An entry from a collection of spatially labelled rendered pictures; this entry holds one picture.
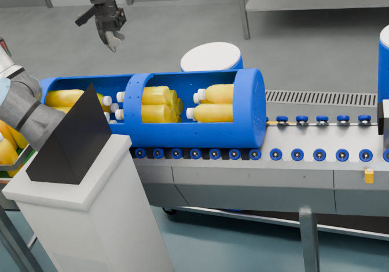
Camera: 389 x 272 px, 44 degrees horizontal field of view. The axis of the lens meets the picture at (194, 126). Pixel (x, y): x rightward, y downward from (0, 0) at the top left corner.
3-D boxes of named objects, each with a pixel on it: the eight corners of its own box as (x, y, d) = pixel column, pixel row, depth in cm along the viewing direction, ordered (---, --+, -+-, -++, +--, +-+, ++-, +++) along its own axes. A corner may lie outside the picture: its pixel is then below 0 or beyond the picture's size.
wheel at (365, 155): (373, 149, 160) (372, 148, 162) (358, 149, 162) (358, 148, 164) (373, 162, 160) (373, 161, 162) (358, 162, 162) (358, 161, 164)
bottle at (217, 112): (240, 100, 167) (189, 102, 173) (239, 121, 166) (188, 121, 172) (245, 104, 174) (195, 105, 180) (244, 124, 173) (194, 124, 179)
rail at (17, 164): (17, 169, 198) (14, 164, 196) (15, 169, 198) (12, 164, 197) (61, 110, 228) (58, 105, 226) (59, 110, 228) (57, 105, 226)
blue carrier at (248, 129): (258, 164, 170) (248, 94, 154) (45, 160, 197) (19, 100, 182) (269, 118, 192) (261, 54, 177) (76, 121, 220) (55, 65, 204)
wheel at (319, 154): (326, 148, 165) (326, 148, 167) (312, 148, 167) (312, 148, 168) (326, 161, 165) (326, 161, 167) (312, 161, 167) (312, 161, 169)
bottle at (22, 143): (36, 139, 222) (19, 106, 211) (28, 149, 217) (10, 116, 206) (24, 138, 224) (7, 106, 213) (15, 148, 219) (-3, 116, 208)
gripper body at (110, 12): (120, 32, 163) (109, -1, 156) (97, 34, 166) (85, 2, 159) (127, 22, 169) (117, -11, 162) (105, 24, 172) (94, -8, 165)
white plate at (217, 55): (234, 72, 207) (235, 74, 207) (244, 40, 227) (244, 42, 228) (173, 75, 215) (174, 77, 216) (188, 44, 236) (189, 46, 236)
